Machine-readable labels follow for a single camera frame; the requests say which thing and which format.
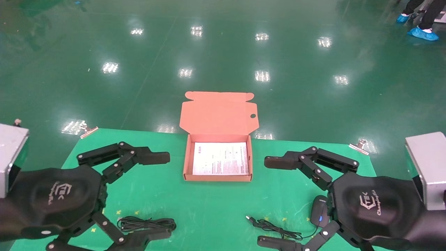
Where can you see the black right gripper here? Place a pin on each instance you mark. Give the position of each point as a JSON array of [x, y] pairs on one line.
[[376, 205]]

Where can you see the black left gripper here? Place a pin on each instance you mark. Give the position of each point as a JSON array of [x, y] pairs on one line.
[[52, 198]]

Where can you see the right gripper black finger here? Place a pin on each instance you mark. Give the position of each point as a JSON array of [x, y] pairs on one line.
[[278, 244]]

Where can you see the orange cardboard box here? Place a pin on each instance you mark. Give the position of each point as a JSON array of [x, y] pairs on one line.
[[217, 115]]

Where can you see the silver binder clip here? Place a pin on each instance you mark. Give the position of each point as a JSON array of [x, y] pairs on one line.
[[359, 146], [89, 132]]

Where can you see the green table mat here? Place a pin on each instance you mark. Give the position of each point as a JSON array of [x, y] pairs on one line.
[[209, 209]]

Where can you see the white printed paper sheet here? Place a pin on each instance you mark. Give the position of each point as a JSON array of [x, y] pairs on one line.
[[221, 158]]

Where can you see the blue shoe cover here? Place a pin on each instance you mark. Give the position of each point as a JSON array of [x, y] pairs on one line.
[[403, 18], [422, 33]]

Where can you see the person's black trouser legs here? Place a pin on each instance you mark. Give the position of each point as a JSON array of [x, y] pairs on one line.
[[430, 14]]

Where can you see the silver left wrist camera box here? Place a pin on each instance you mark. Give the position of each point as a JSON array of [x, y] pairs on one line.
[[10, 157]]

